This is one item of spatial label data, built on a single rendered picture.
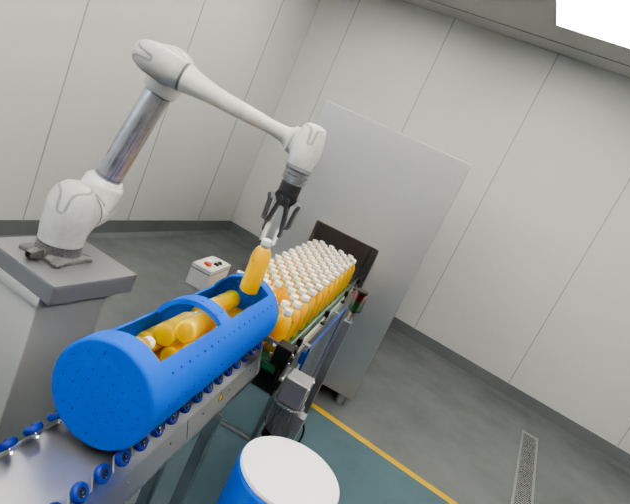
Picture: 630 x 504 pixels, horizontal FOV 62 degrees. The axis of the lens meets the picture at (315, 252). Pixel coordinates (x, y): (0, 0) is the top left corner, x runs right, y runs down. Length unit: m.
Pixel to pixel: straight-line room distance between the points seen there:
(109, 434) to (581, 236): 5.14
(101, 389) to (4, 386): 0.81
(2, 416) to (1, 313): 0.36
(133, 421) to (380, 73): 5.52
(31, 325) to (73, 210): 0.40
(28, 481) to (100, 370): 0.27
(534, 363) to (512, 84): 2.93
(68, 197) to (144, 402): 0.88
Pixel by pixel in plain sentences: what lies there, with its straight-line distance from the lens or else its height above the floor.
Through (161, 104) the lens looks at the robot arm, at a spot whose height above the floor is 1.69.
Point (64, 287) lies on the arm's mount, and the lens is 1.87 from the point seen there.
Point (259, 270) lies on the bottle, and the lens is 1.89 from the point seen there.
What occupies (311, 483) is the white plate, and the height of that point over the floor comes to 1.04.
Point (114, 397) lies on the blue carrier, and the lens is 1.35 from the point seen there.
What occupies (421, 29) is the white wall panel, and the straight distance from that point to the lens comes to 6.41.
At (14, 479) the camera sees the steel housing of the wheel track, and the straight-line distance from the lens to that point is 1.39.
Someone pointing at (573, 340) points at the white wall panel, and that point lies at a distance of 6.01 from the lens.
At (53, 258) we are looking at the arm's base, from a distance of 1.99.
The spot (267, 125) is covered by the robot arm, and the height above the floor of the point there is 1.78.
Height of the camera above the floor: 1.89
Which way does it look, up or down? 14 degrees down
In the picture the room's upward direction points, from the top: 24 degrees clockwise
